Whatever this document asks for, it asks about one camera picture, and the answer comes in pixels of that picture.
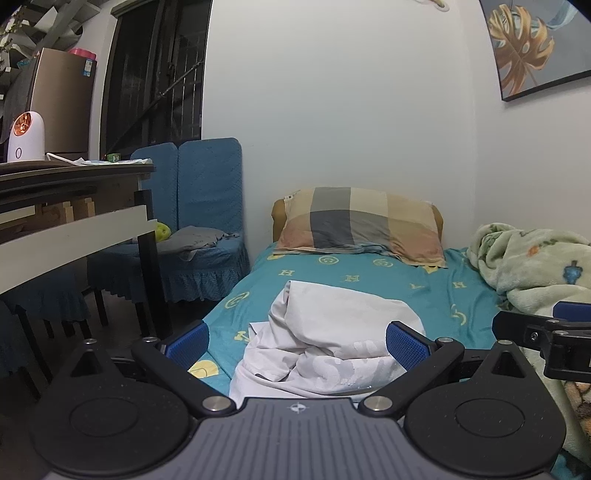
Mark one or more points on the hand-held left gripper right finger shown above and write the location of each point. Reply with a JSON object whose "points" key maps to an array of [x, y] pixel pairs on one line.
{"points": [[407, 348]]}

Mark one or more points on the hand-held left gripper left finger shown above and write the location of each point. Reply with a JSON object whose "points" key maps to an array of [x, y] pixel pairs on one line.
{"points": [[187, 345]]}

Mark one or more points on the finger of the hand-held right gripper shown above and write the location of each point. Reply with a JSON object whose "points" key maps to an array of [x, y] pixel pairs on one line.
{"points": [[521, 328], [572, 311]]}

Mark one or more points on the white t-shirt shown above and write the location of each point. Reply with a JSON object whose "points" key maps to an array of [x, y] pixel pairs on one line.
{"points": [[323, 323]]}

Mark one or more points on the pale green fleece blanket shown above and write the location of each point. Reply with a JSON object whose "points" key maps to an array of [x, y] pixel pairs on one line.
{"points": [[531, 263]]}

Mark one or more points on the teal bed sheet yellow print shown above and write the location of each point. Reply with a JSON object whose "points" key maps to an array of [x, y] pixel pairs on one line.
{"points": [[369, 286]]}

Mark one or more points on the grey cloth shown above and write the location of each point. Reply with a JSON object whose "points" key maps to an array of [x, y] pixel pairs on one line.
{"points": [[194, 240]]}

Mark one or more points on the yellow-green plush toy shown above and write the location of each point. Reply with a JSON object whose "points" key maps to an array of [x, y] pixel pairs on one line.
{"points": [[162, 232]]}

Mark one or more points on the checked pillow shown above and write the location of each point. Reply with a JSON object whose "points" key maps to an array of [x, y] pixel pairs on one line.
{"points": [[351, 217]]}

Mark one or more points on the brown cushion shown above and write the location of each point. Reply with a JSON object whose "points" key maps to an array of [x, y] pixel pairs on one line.
{"points": [[278, 217]]}

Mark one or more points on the dark table with white apron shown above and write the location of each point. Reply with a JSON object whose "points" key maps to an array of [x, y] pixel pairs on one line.
{"points": [[69, 235]]}

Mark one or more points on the small green box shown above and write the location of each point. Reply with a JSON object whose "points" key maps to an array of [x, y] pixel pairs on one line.
{"points": [[113, 158]]}

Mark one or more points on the white papers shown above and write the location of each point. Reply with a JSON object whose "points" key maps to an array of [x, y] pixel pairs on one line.
{"points": [[92, 161]]}

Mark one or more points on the white humidifier with orange light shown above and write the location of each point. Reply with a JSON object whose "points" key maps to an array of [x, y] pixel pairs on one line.
{"points": [[25, 138]]}

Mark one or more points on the dark window with metal grille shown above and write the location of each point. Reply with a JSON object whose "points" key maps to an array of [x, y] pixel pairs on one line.
{"points": [[152, 78]]}

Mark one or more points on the framed golden leaf picture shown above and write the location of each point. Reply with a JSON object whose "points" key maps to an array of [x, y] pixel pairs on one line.
{"points": [[526, 46]]}

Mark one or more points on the gold fridge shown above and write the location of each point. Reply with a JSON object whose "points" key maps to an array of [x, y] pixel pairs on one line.
{"points": [[64, 101]]}

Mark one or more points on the pink lidded container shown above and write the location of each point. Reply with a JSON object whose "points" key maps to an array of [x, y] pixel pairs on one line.
{"points": [[83, 54]]}

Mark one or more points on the white wall hook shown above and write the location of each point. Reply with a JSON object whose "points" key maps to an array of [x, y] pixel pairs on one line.
{"points": [[436, 3]]}

